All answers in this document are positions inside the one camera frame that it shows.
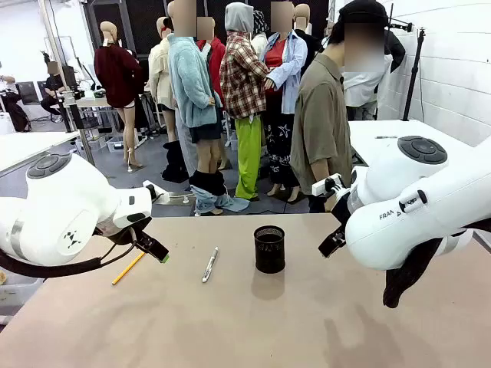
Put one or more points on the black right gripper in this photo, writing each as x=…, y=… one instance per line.
x=340, y=209

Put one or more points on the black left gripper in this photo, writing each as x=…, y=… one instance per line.
x=120, y=234

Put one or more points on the yellow pencil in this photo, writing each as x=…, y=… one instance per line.
x=126, y=270

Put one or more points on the white silver pen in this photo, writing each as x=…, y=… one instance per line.
x=210, y=264

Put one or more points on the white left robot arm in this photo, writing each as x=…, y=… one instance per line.
x=57, y=191

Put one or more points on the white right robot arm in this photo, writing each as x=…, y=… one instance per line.
x=403, y=214

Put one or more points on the person's right forearm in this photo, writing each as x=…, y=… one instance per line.
x=321, y=168

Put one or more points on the black mesh pen holder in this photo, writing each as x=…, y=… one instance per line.
x=269, y=253

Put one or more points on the white table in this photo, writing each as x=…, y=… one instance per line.
x=368, y=147
x=23, y=147

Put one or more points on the grey floor crate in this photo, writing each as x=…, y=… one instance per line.
x=114, y=145

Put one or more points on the person in olive shirt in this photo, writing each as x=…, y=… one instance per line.
x=318, y=115

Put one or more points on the clear plastic bin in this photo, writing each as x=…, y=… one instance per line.
x=19, y=295

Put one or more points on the mannequin in white shirt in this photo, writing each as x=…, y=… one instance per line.
x=360, y=92

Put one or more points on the grey workbench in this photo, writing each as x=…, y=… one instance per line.
x=92, y=102

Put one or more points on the mannequin in blue fleece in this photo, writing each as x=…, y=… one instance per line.
x=190, y=84

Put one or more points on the mannequin in cream jacket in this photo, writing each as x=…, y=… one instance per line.
x=159, y=76

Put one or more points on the mannequin in maroon sweater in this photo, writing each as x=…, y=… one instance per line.
x=117, y=73

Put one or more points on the mannequin in light blue shirt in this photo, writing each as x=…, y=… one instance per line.
x=291, y=65

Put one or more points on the seated person in black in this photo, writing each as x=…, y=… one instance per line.
x=53, y=88

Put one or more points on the mannequin in plaid hooded shirt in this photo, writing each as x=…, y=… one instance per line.
x=241, y=76

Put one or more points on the black tripod stand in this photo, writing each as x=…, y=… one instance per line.
x=416, y=73

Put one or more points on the mannequin in black clothes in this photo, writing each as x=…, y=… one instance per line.
x=310, y=46

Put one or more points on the mannequin in red jacket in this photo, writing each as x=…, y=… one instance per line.
x=216, y=57

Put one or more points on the mannequin in black jacket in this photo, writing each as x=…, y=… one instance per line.
x=395, y=50

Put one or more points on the black boom stand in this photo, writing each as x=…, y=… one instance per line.
x=403, y=25

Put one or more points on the mannequin with patterned headscarf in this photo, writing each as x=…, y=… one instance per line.
x=260, y=23

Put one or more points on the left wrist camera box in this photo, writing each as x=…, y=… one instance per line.
x=163, y=198

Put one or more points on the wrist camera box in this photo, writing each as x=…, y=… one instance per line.
x=163, y=198
x=322, y=187

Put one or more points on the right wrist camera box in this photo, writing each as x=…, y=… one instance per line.
x=322, y=187

